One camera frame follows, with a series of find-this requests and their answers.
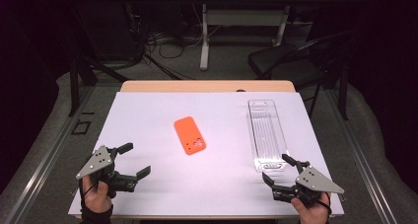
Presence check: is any hand-held gripper cable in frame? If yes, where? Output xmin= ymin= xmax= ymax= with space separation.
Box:
xmin=79 ymin=179 xmax=100 ymax=207
xmin=316 ymin=191 xmax=332 ymax=216

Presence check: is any right hand-held gripper cable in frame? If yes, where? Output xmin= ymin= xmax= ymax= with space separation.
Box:
xmin=316 ymin=191 xmax=332 ymax=216

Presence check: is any black metal stand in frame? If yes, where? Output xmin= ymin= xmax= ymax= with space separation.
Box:
xmin=67 ymin=57 xmax=130 ymax=117

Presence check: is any tangle of floor cables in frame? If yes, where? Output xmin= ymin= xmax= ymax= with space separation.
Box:
xmin=129 ymin=3 xmax=221 ymax=81

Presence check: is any left hand-held gripper cable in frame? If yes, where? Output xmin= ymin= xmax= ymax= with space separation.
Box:
xmin=79 ymin=179 xmax=100 ymax=207

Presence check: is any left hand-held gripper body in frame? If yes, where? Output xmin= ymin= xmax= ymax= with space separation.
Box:
xmin=76 ymin=145 xmax=139 ymax=198

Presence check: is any orange phone case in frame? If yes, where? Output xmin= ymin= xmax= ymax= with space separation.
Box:
xmin=174 ymin=115 xmax=207 ymax=156

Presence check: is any white table mat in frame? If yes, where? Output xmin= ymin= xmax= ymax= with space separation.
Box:
xmin=68 ymin=91 xmax=345 ymax=218

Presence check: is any person's right hand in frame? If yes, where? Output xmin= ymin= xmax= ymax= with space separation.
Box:
xmin=290 ymin=192 xmax=331 ymax=224

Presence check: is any desk with white legs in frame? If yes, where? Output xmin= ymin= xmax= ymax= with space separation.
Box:
xmin=180 ymin=0 xmax=331 ymax=71

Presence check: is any person's left hand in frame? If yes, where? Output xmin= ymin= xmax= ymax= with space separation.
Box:
xmin=81 ymin=176 xmax=112 ymax=213

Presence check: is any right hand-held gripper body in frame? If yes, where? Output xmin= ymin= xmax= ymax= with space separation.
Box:
xmin=271 ymin=159 xmax=345 ymax=208

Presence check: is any dark equipment cabinet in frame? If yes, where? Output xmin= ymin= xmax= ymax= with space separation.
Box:
xmin=73 ymin=1 xmax=141 ymax=64

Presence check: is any metal floor rail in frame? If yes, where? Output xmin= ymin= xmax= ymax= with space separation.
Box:
xmin=323 ymin=85 xmax=400 ymax=224
xmin=1 ymin=85 xmax=97 ymax=224

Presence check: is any clear plastic packaging box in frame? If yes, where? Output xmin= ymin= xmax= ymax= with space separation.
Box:
xmin=246 ymin=99 xmax=292 ymax=173

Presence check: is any black folding chair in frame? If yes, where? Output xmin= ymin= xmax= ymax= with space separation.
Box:
xmin=247 ymin=31 xmax=350 ymax=120

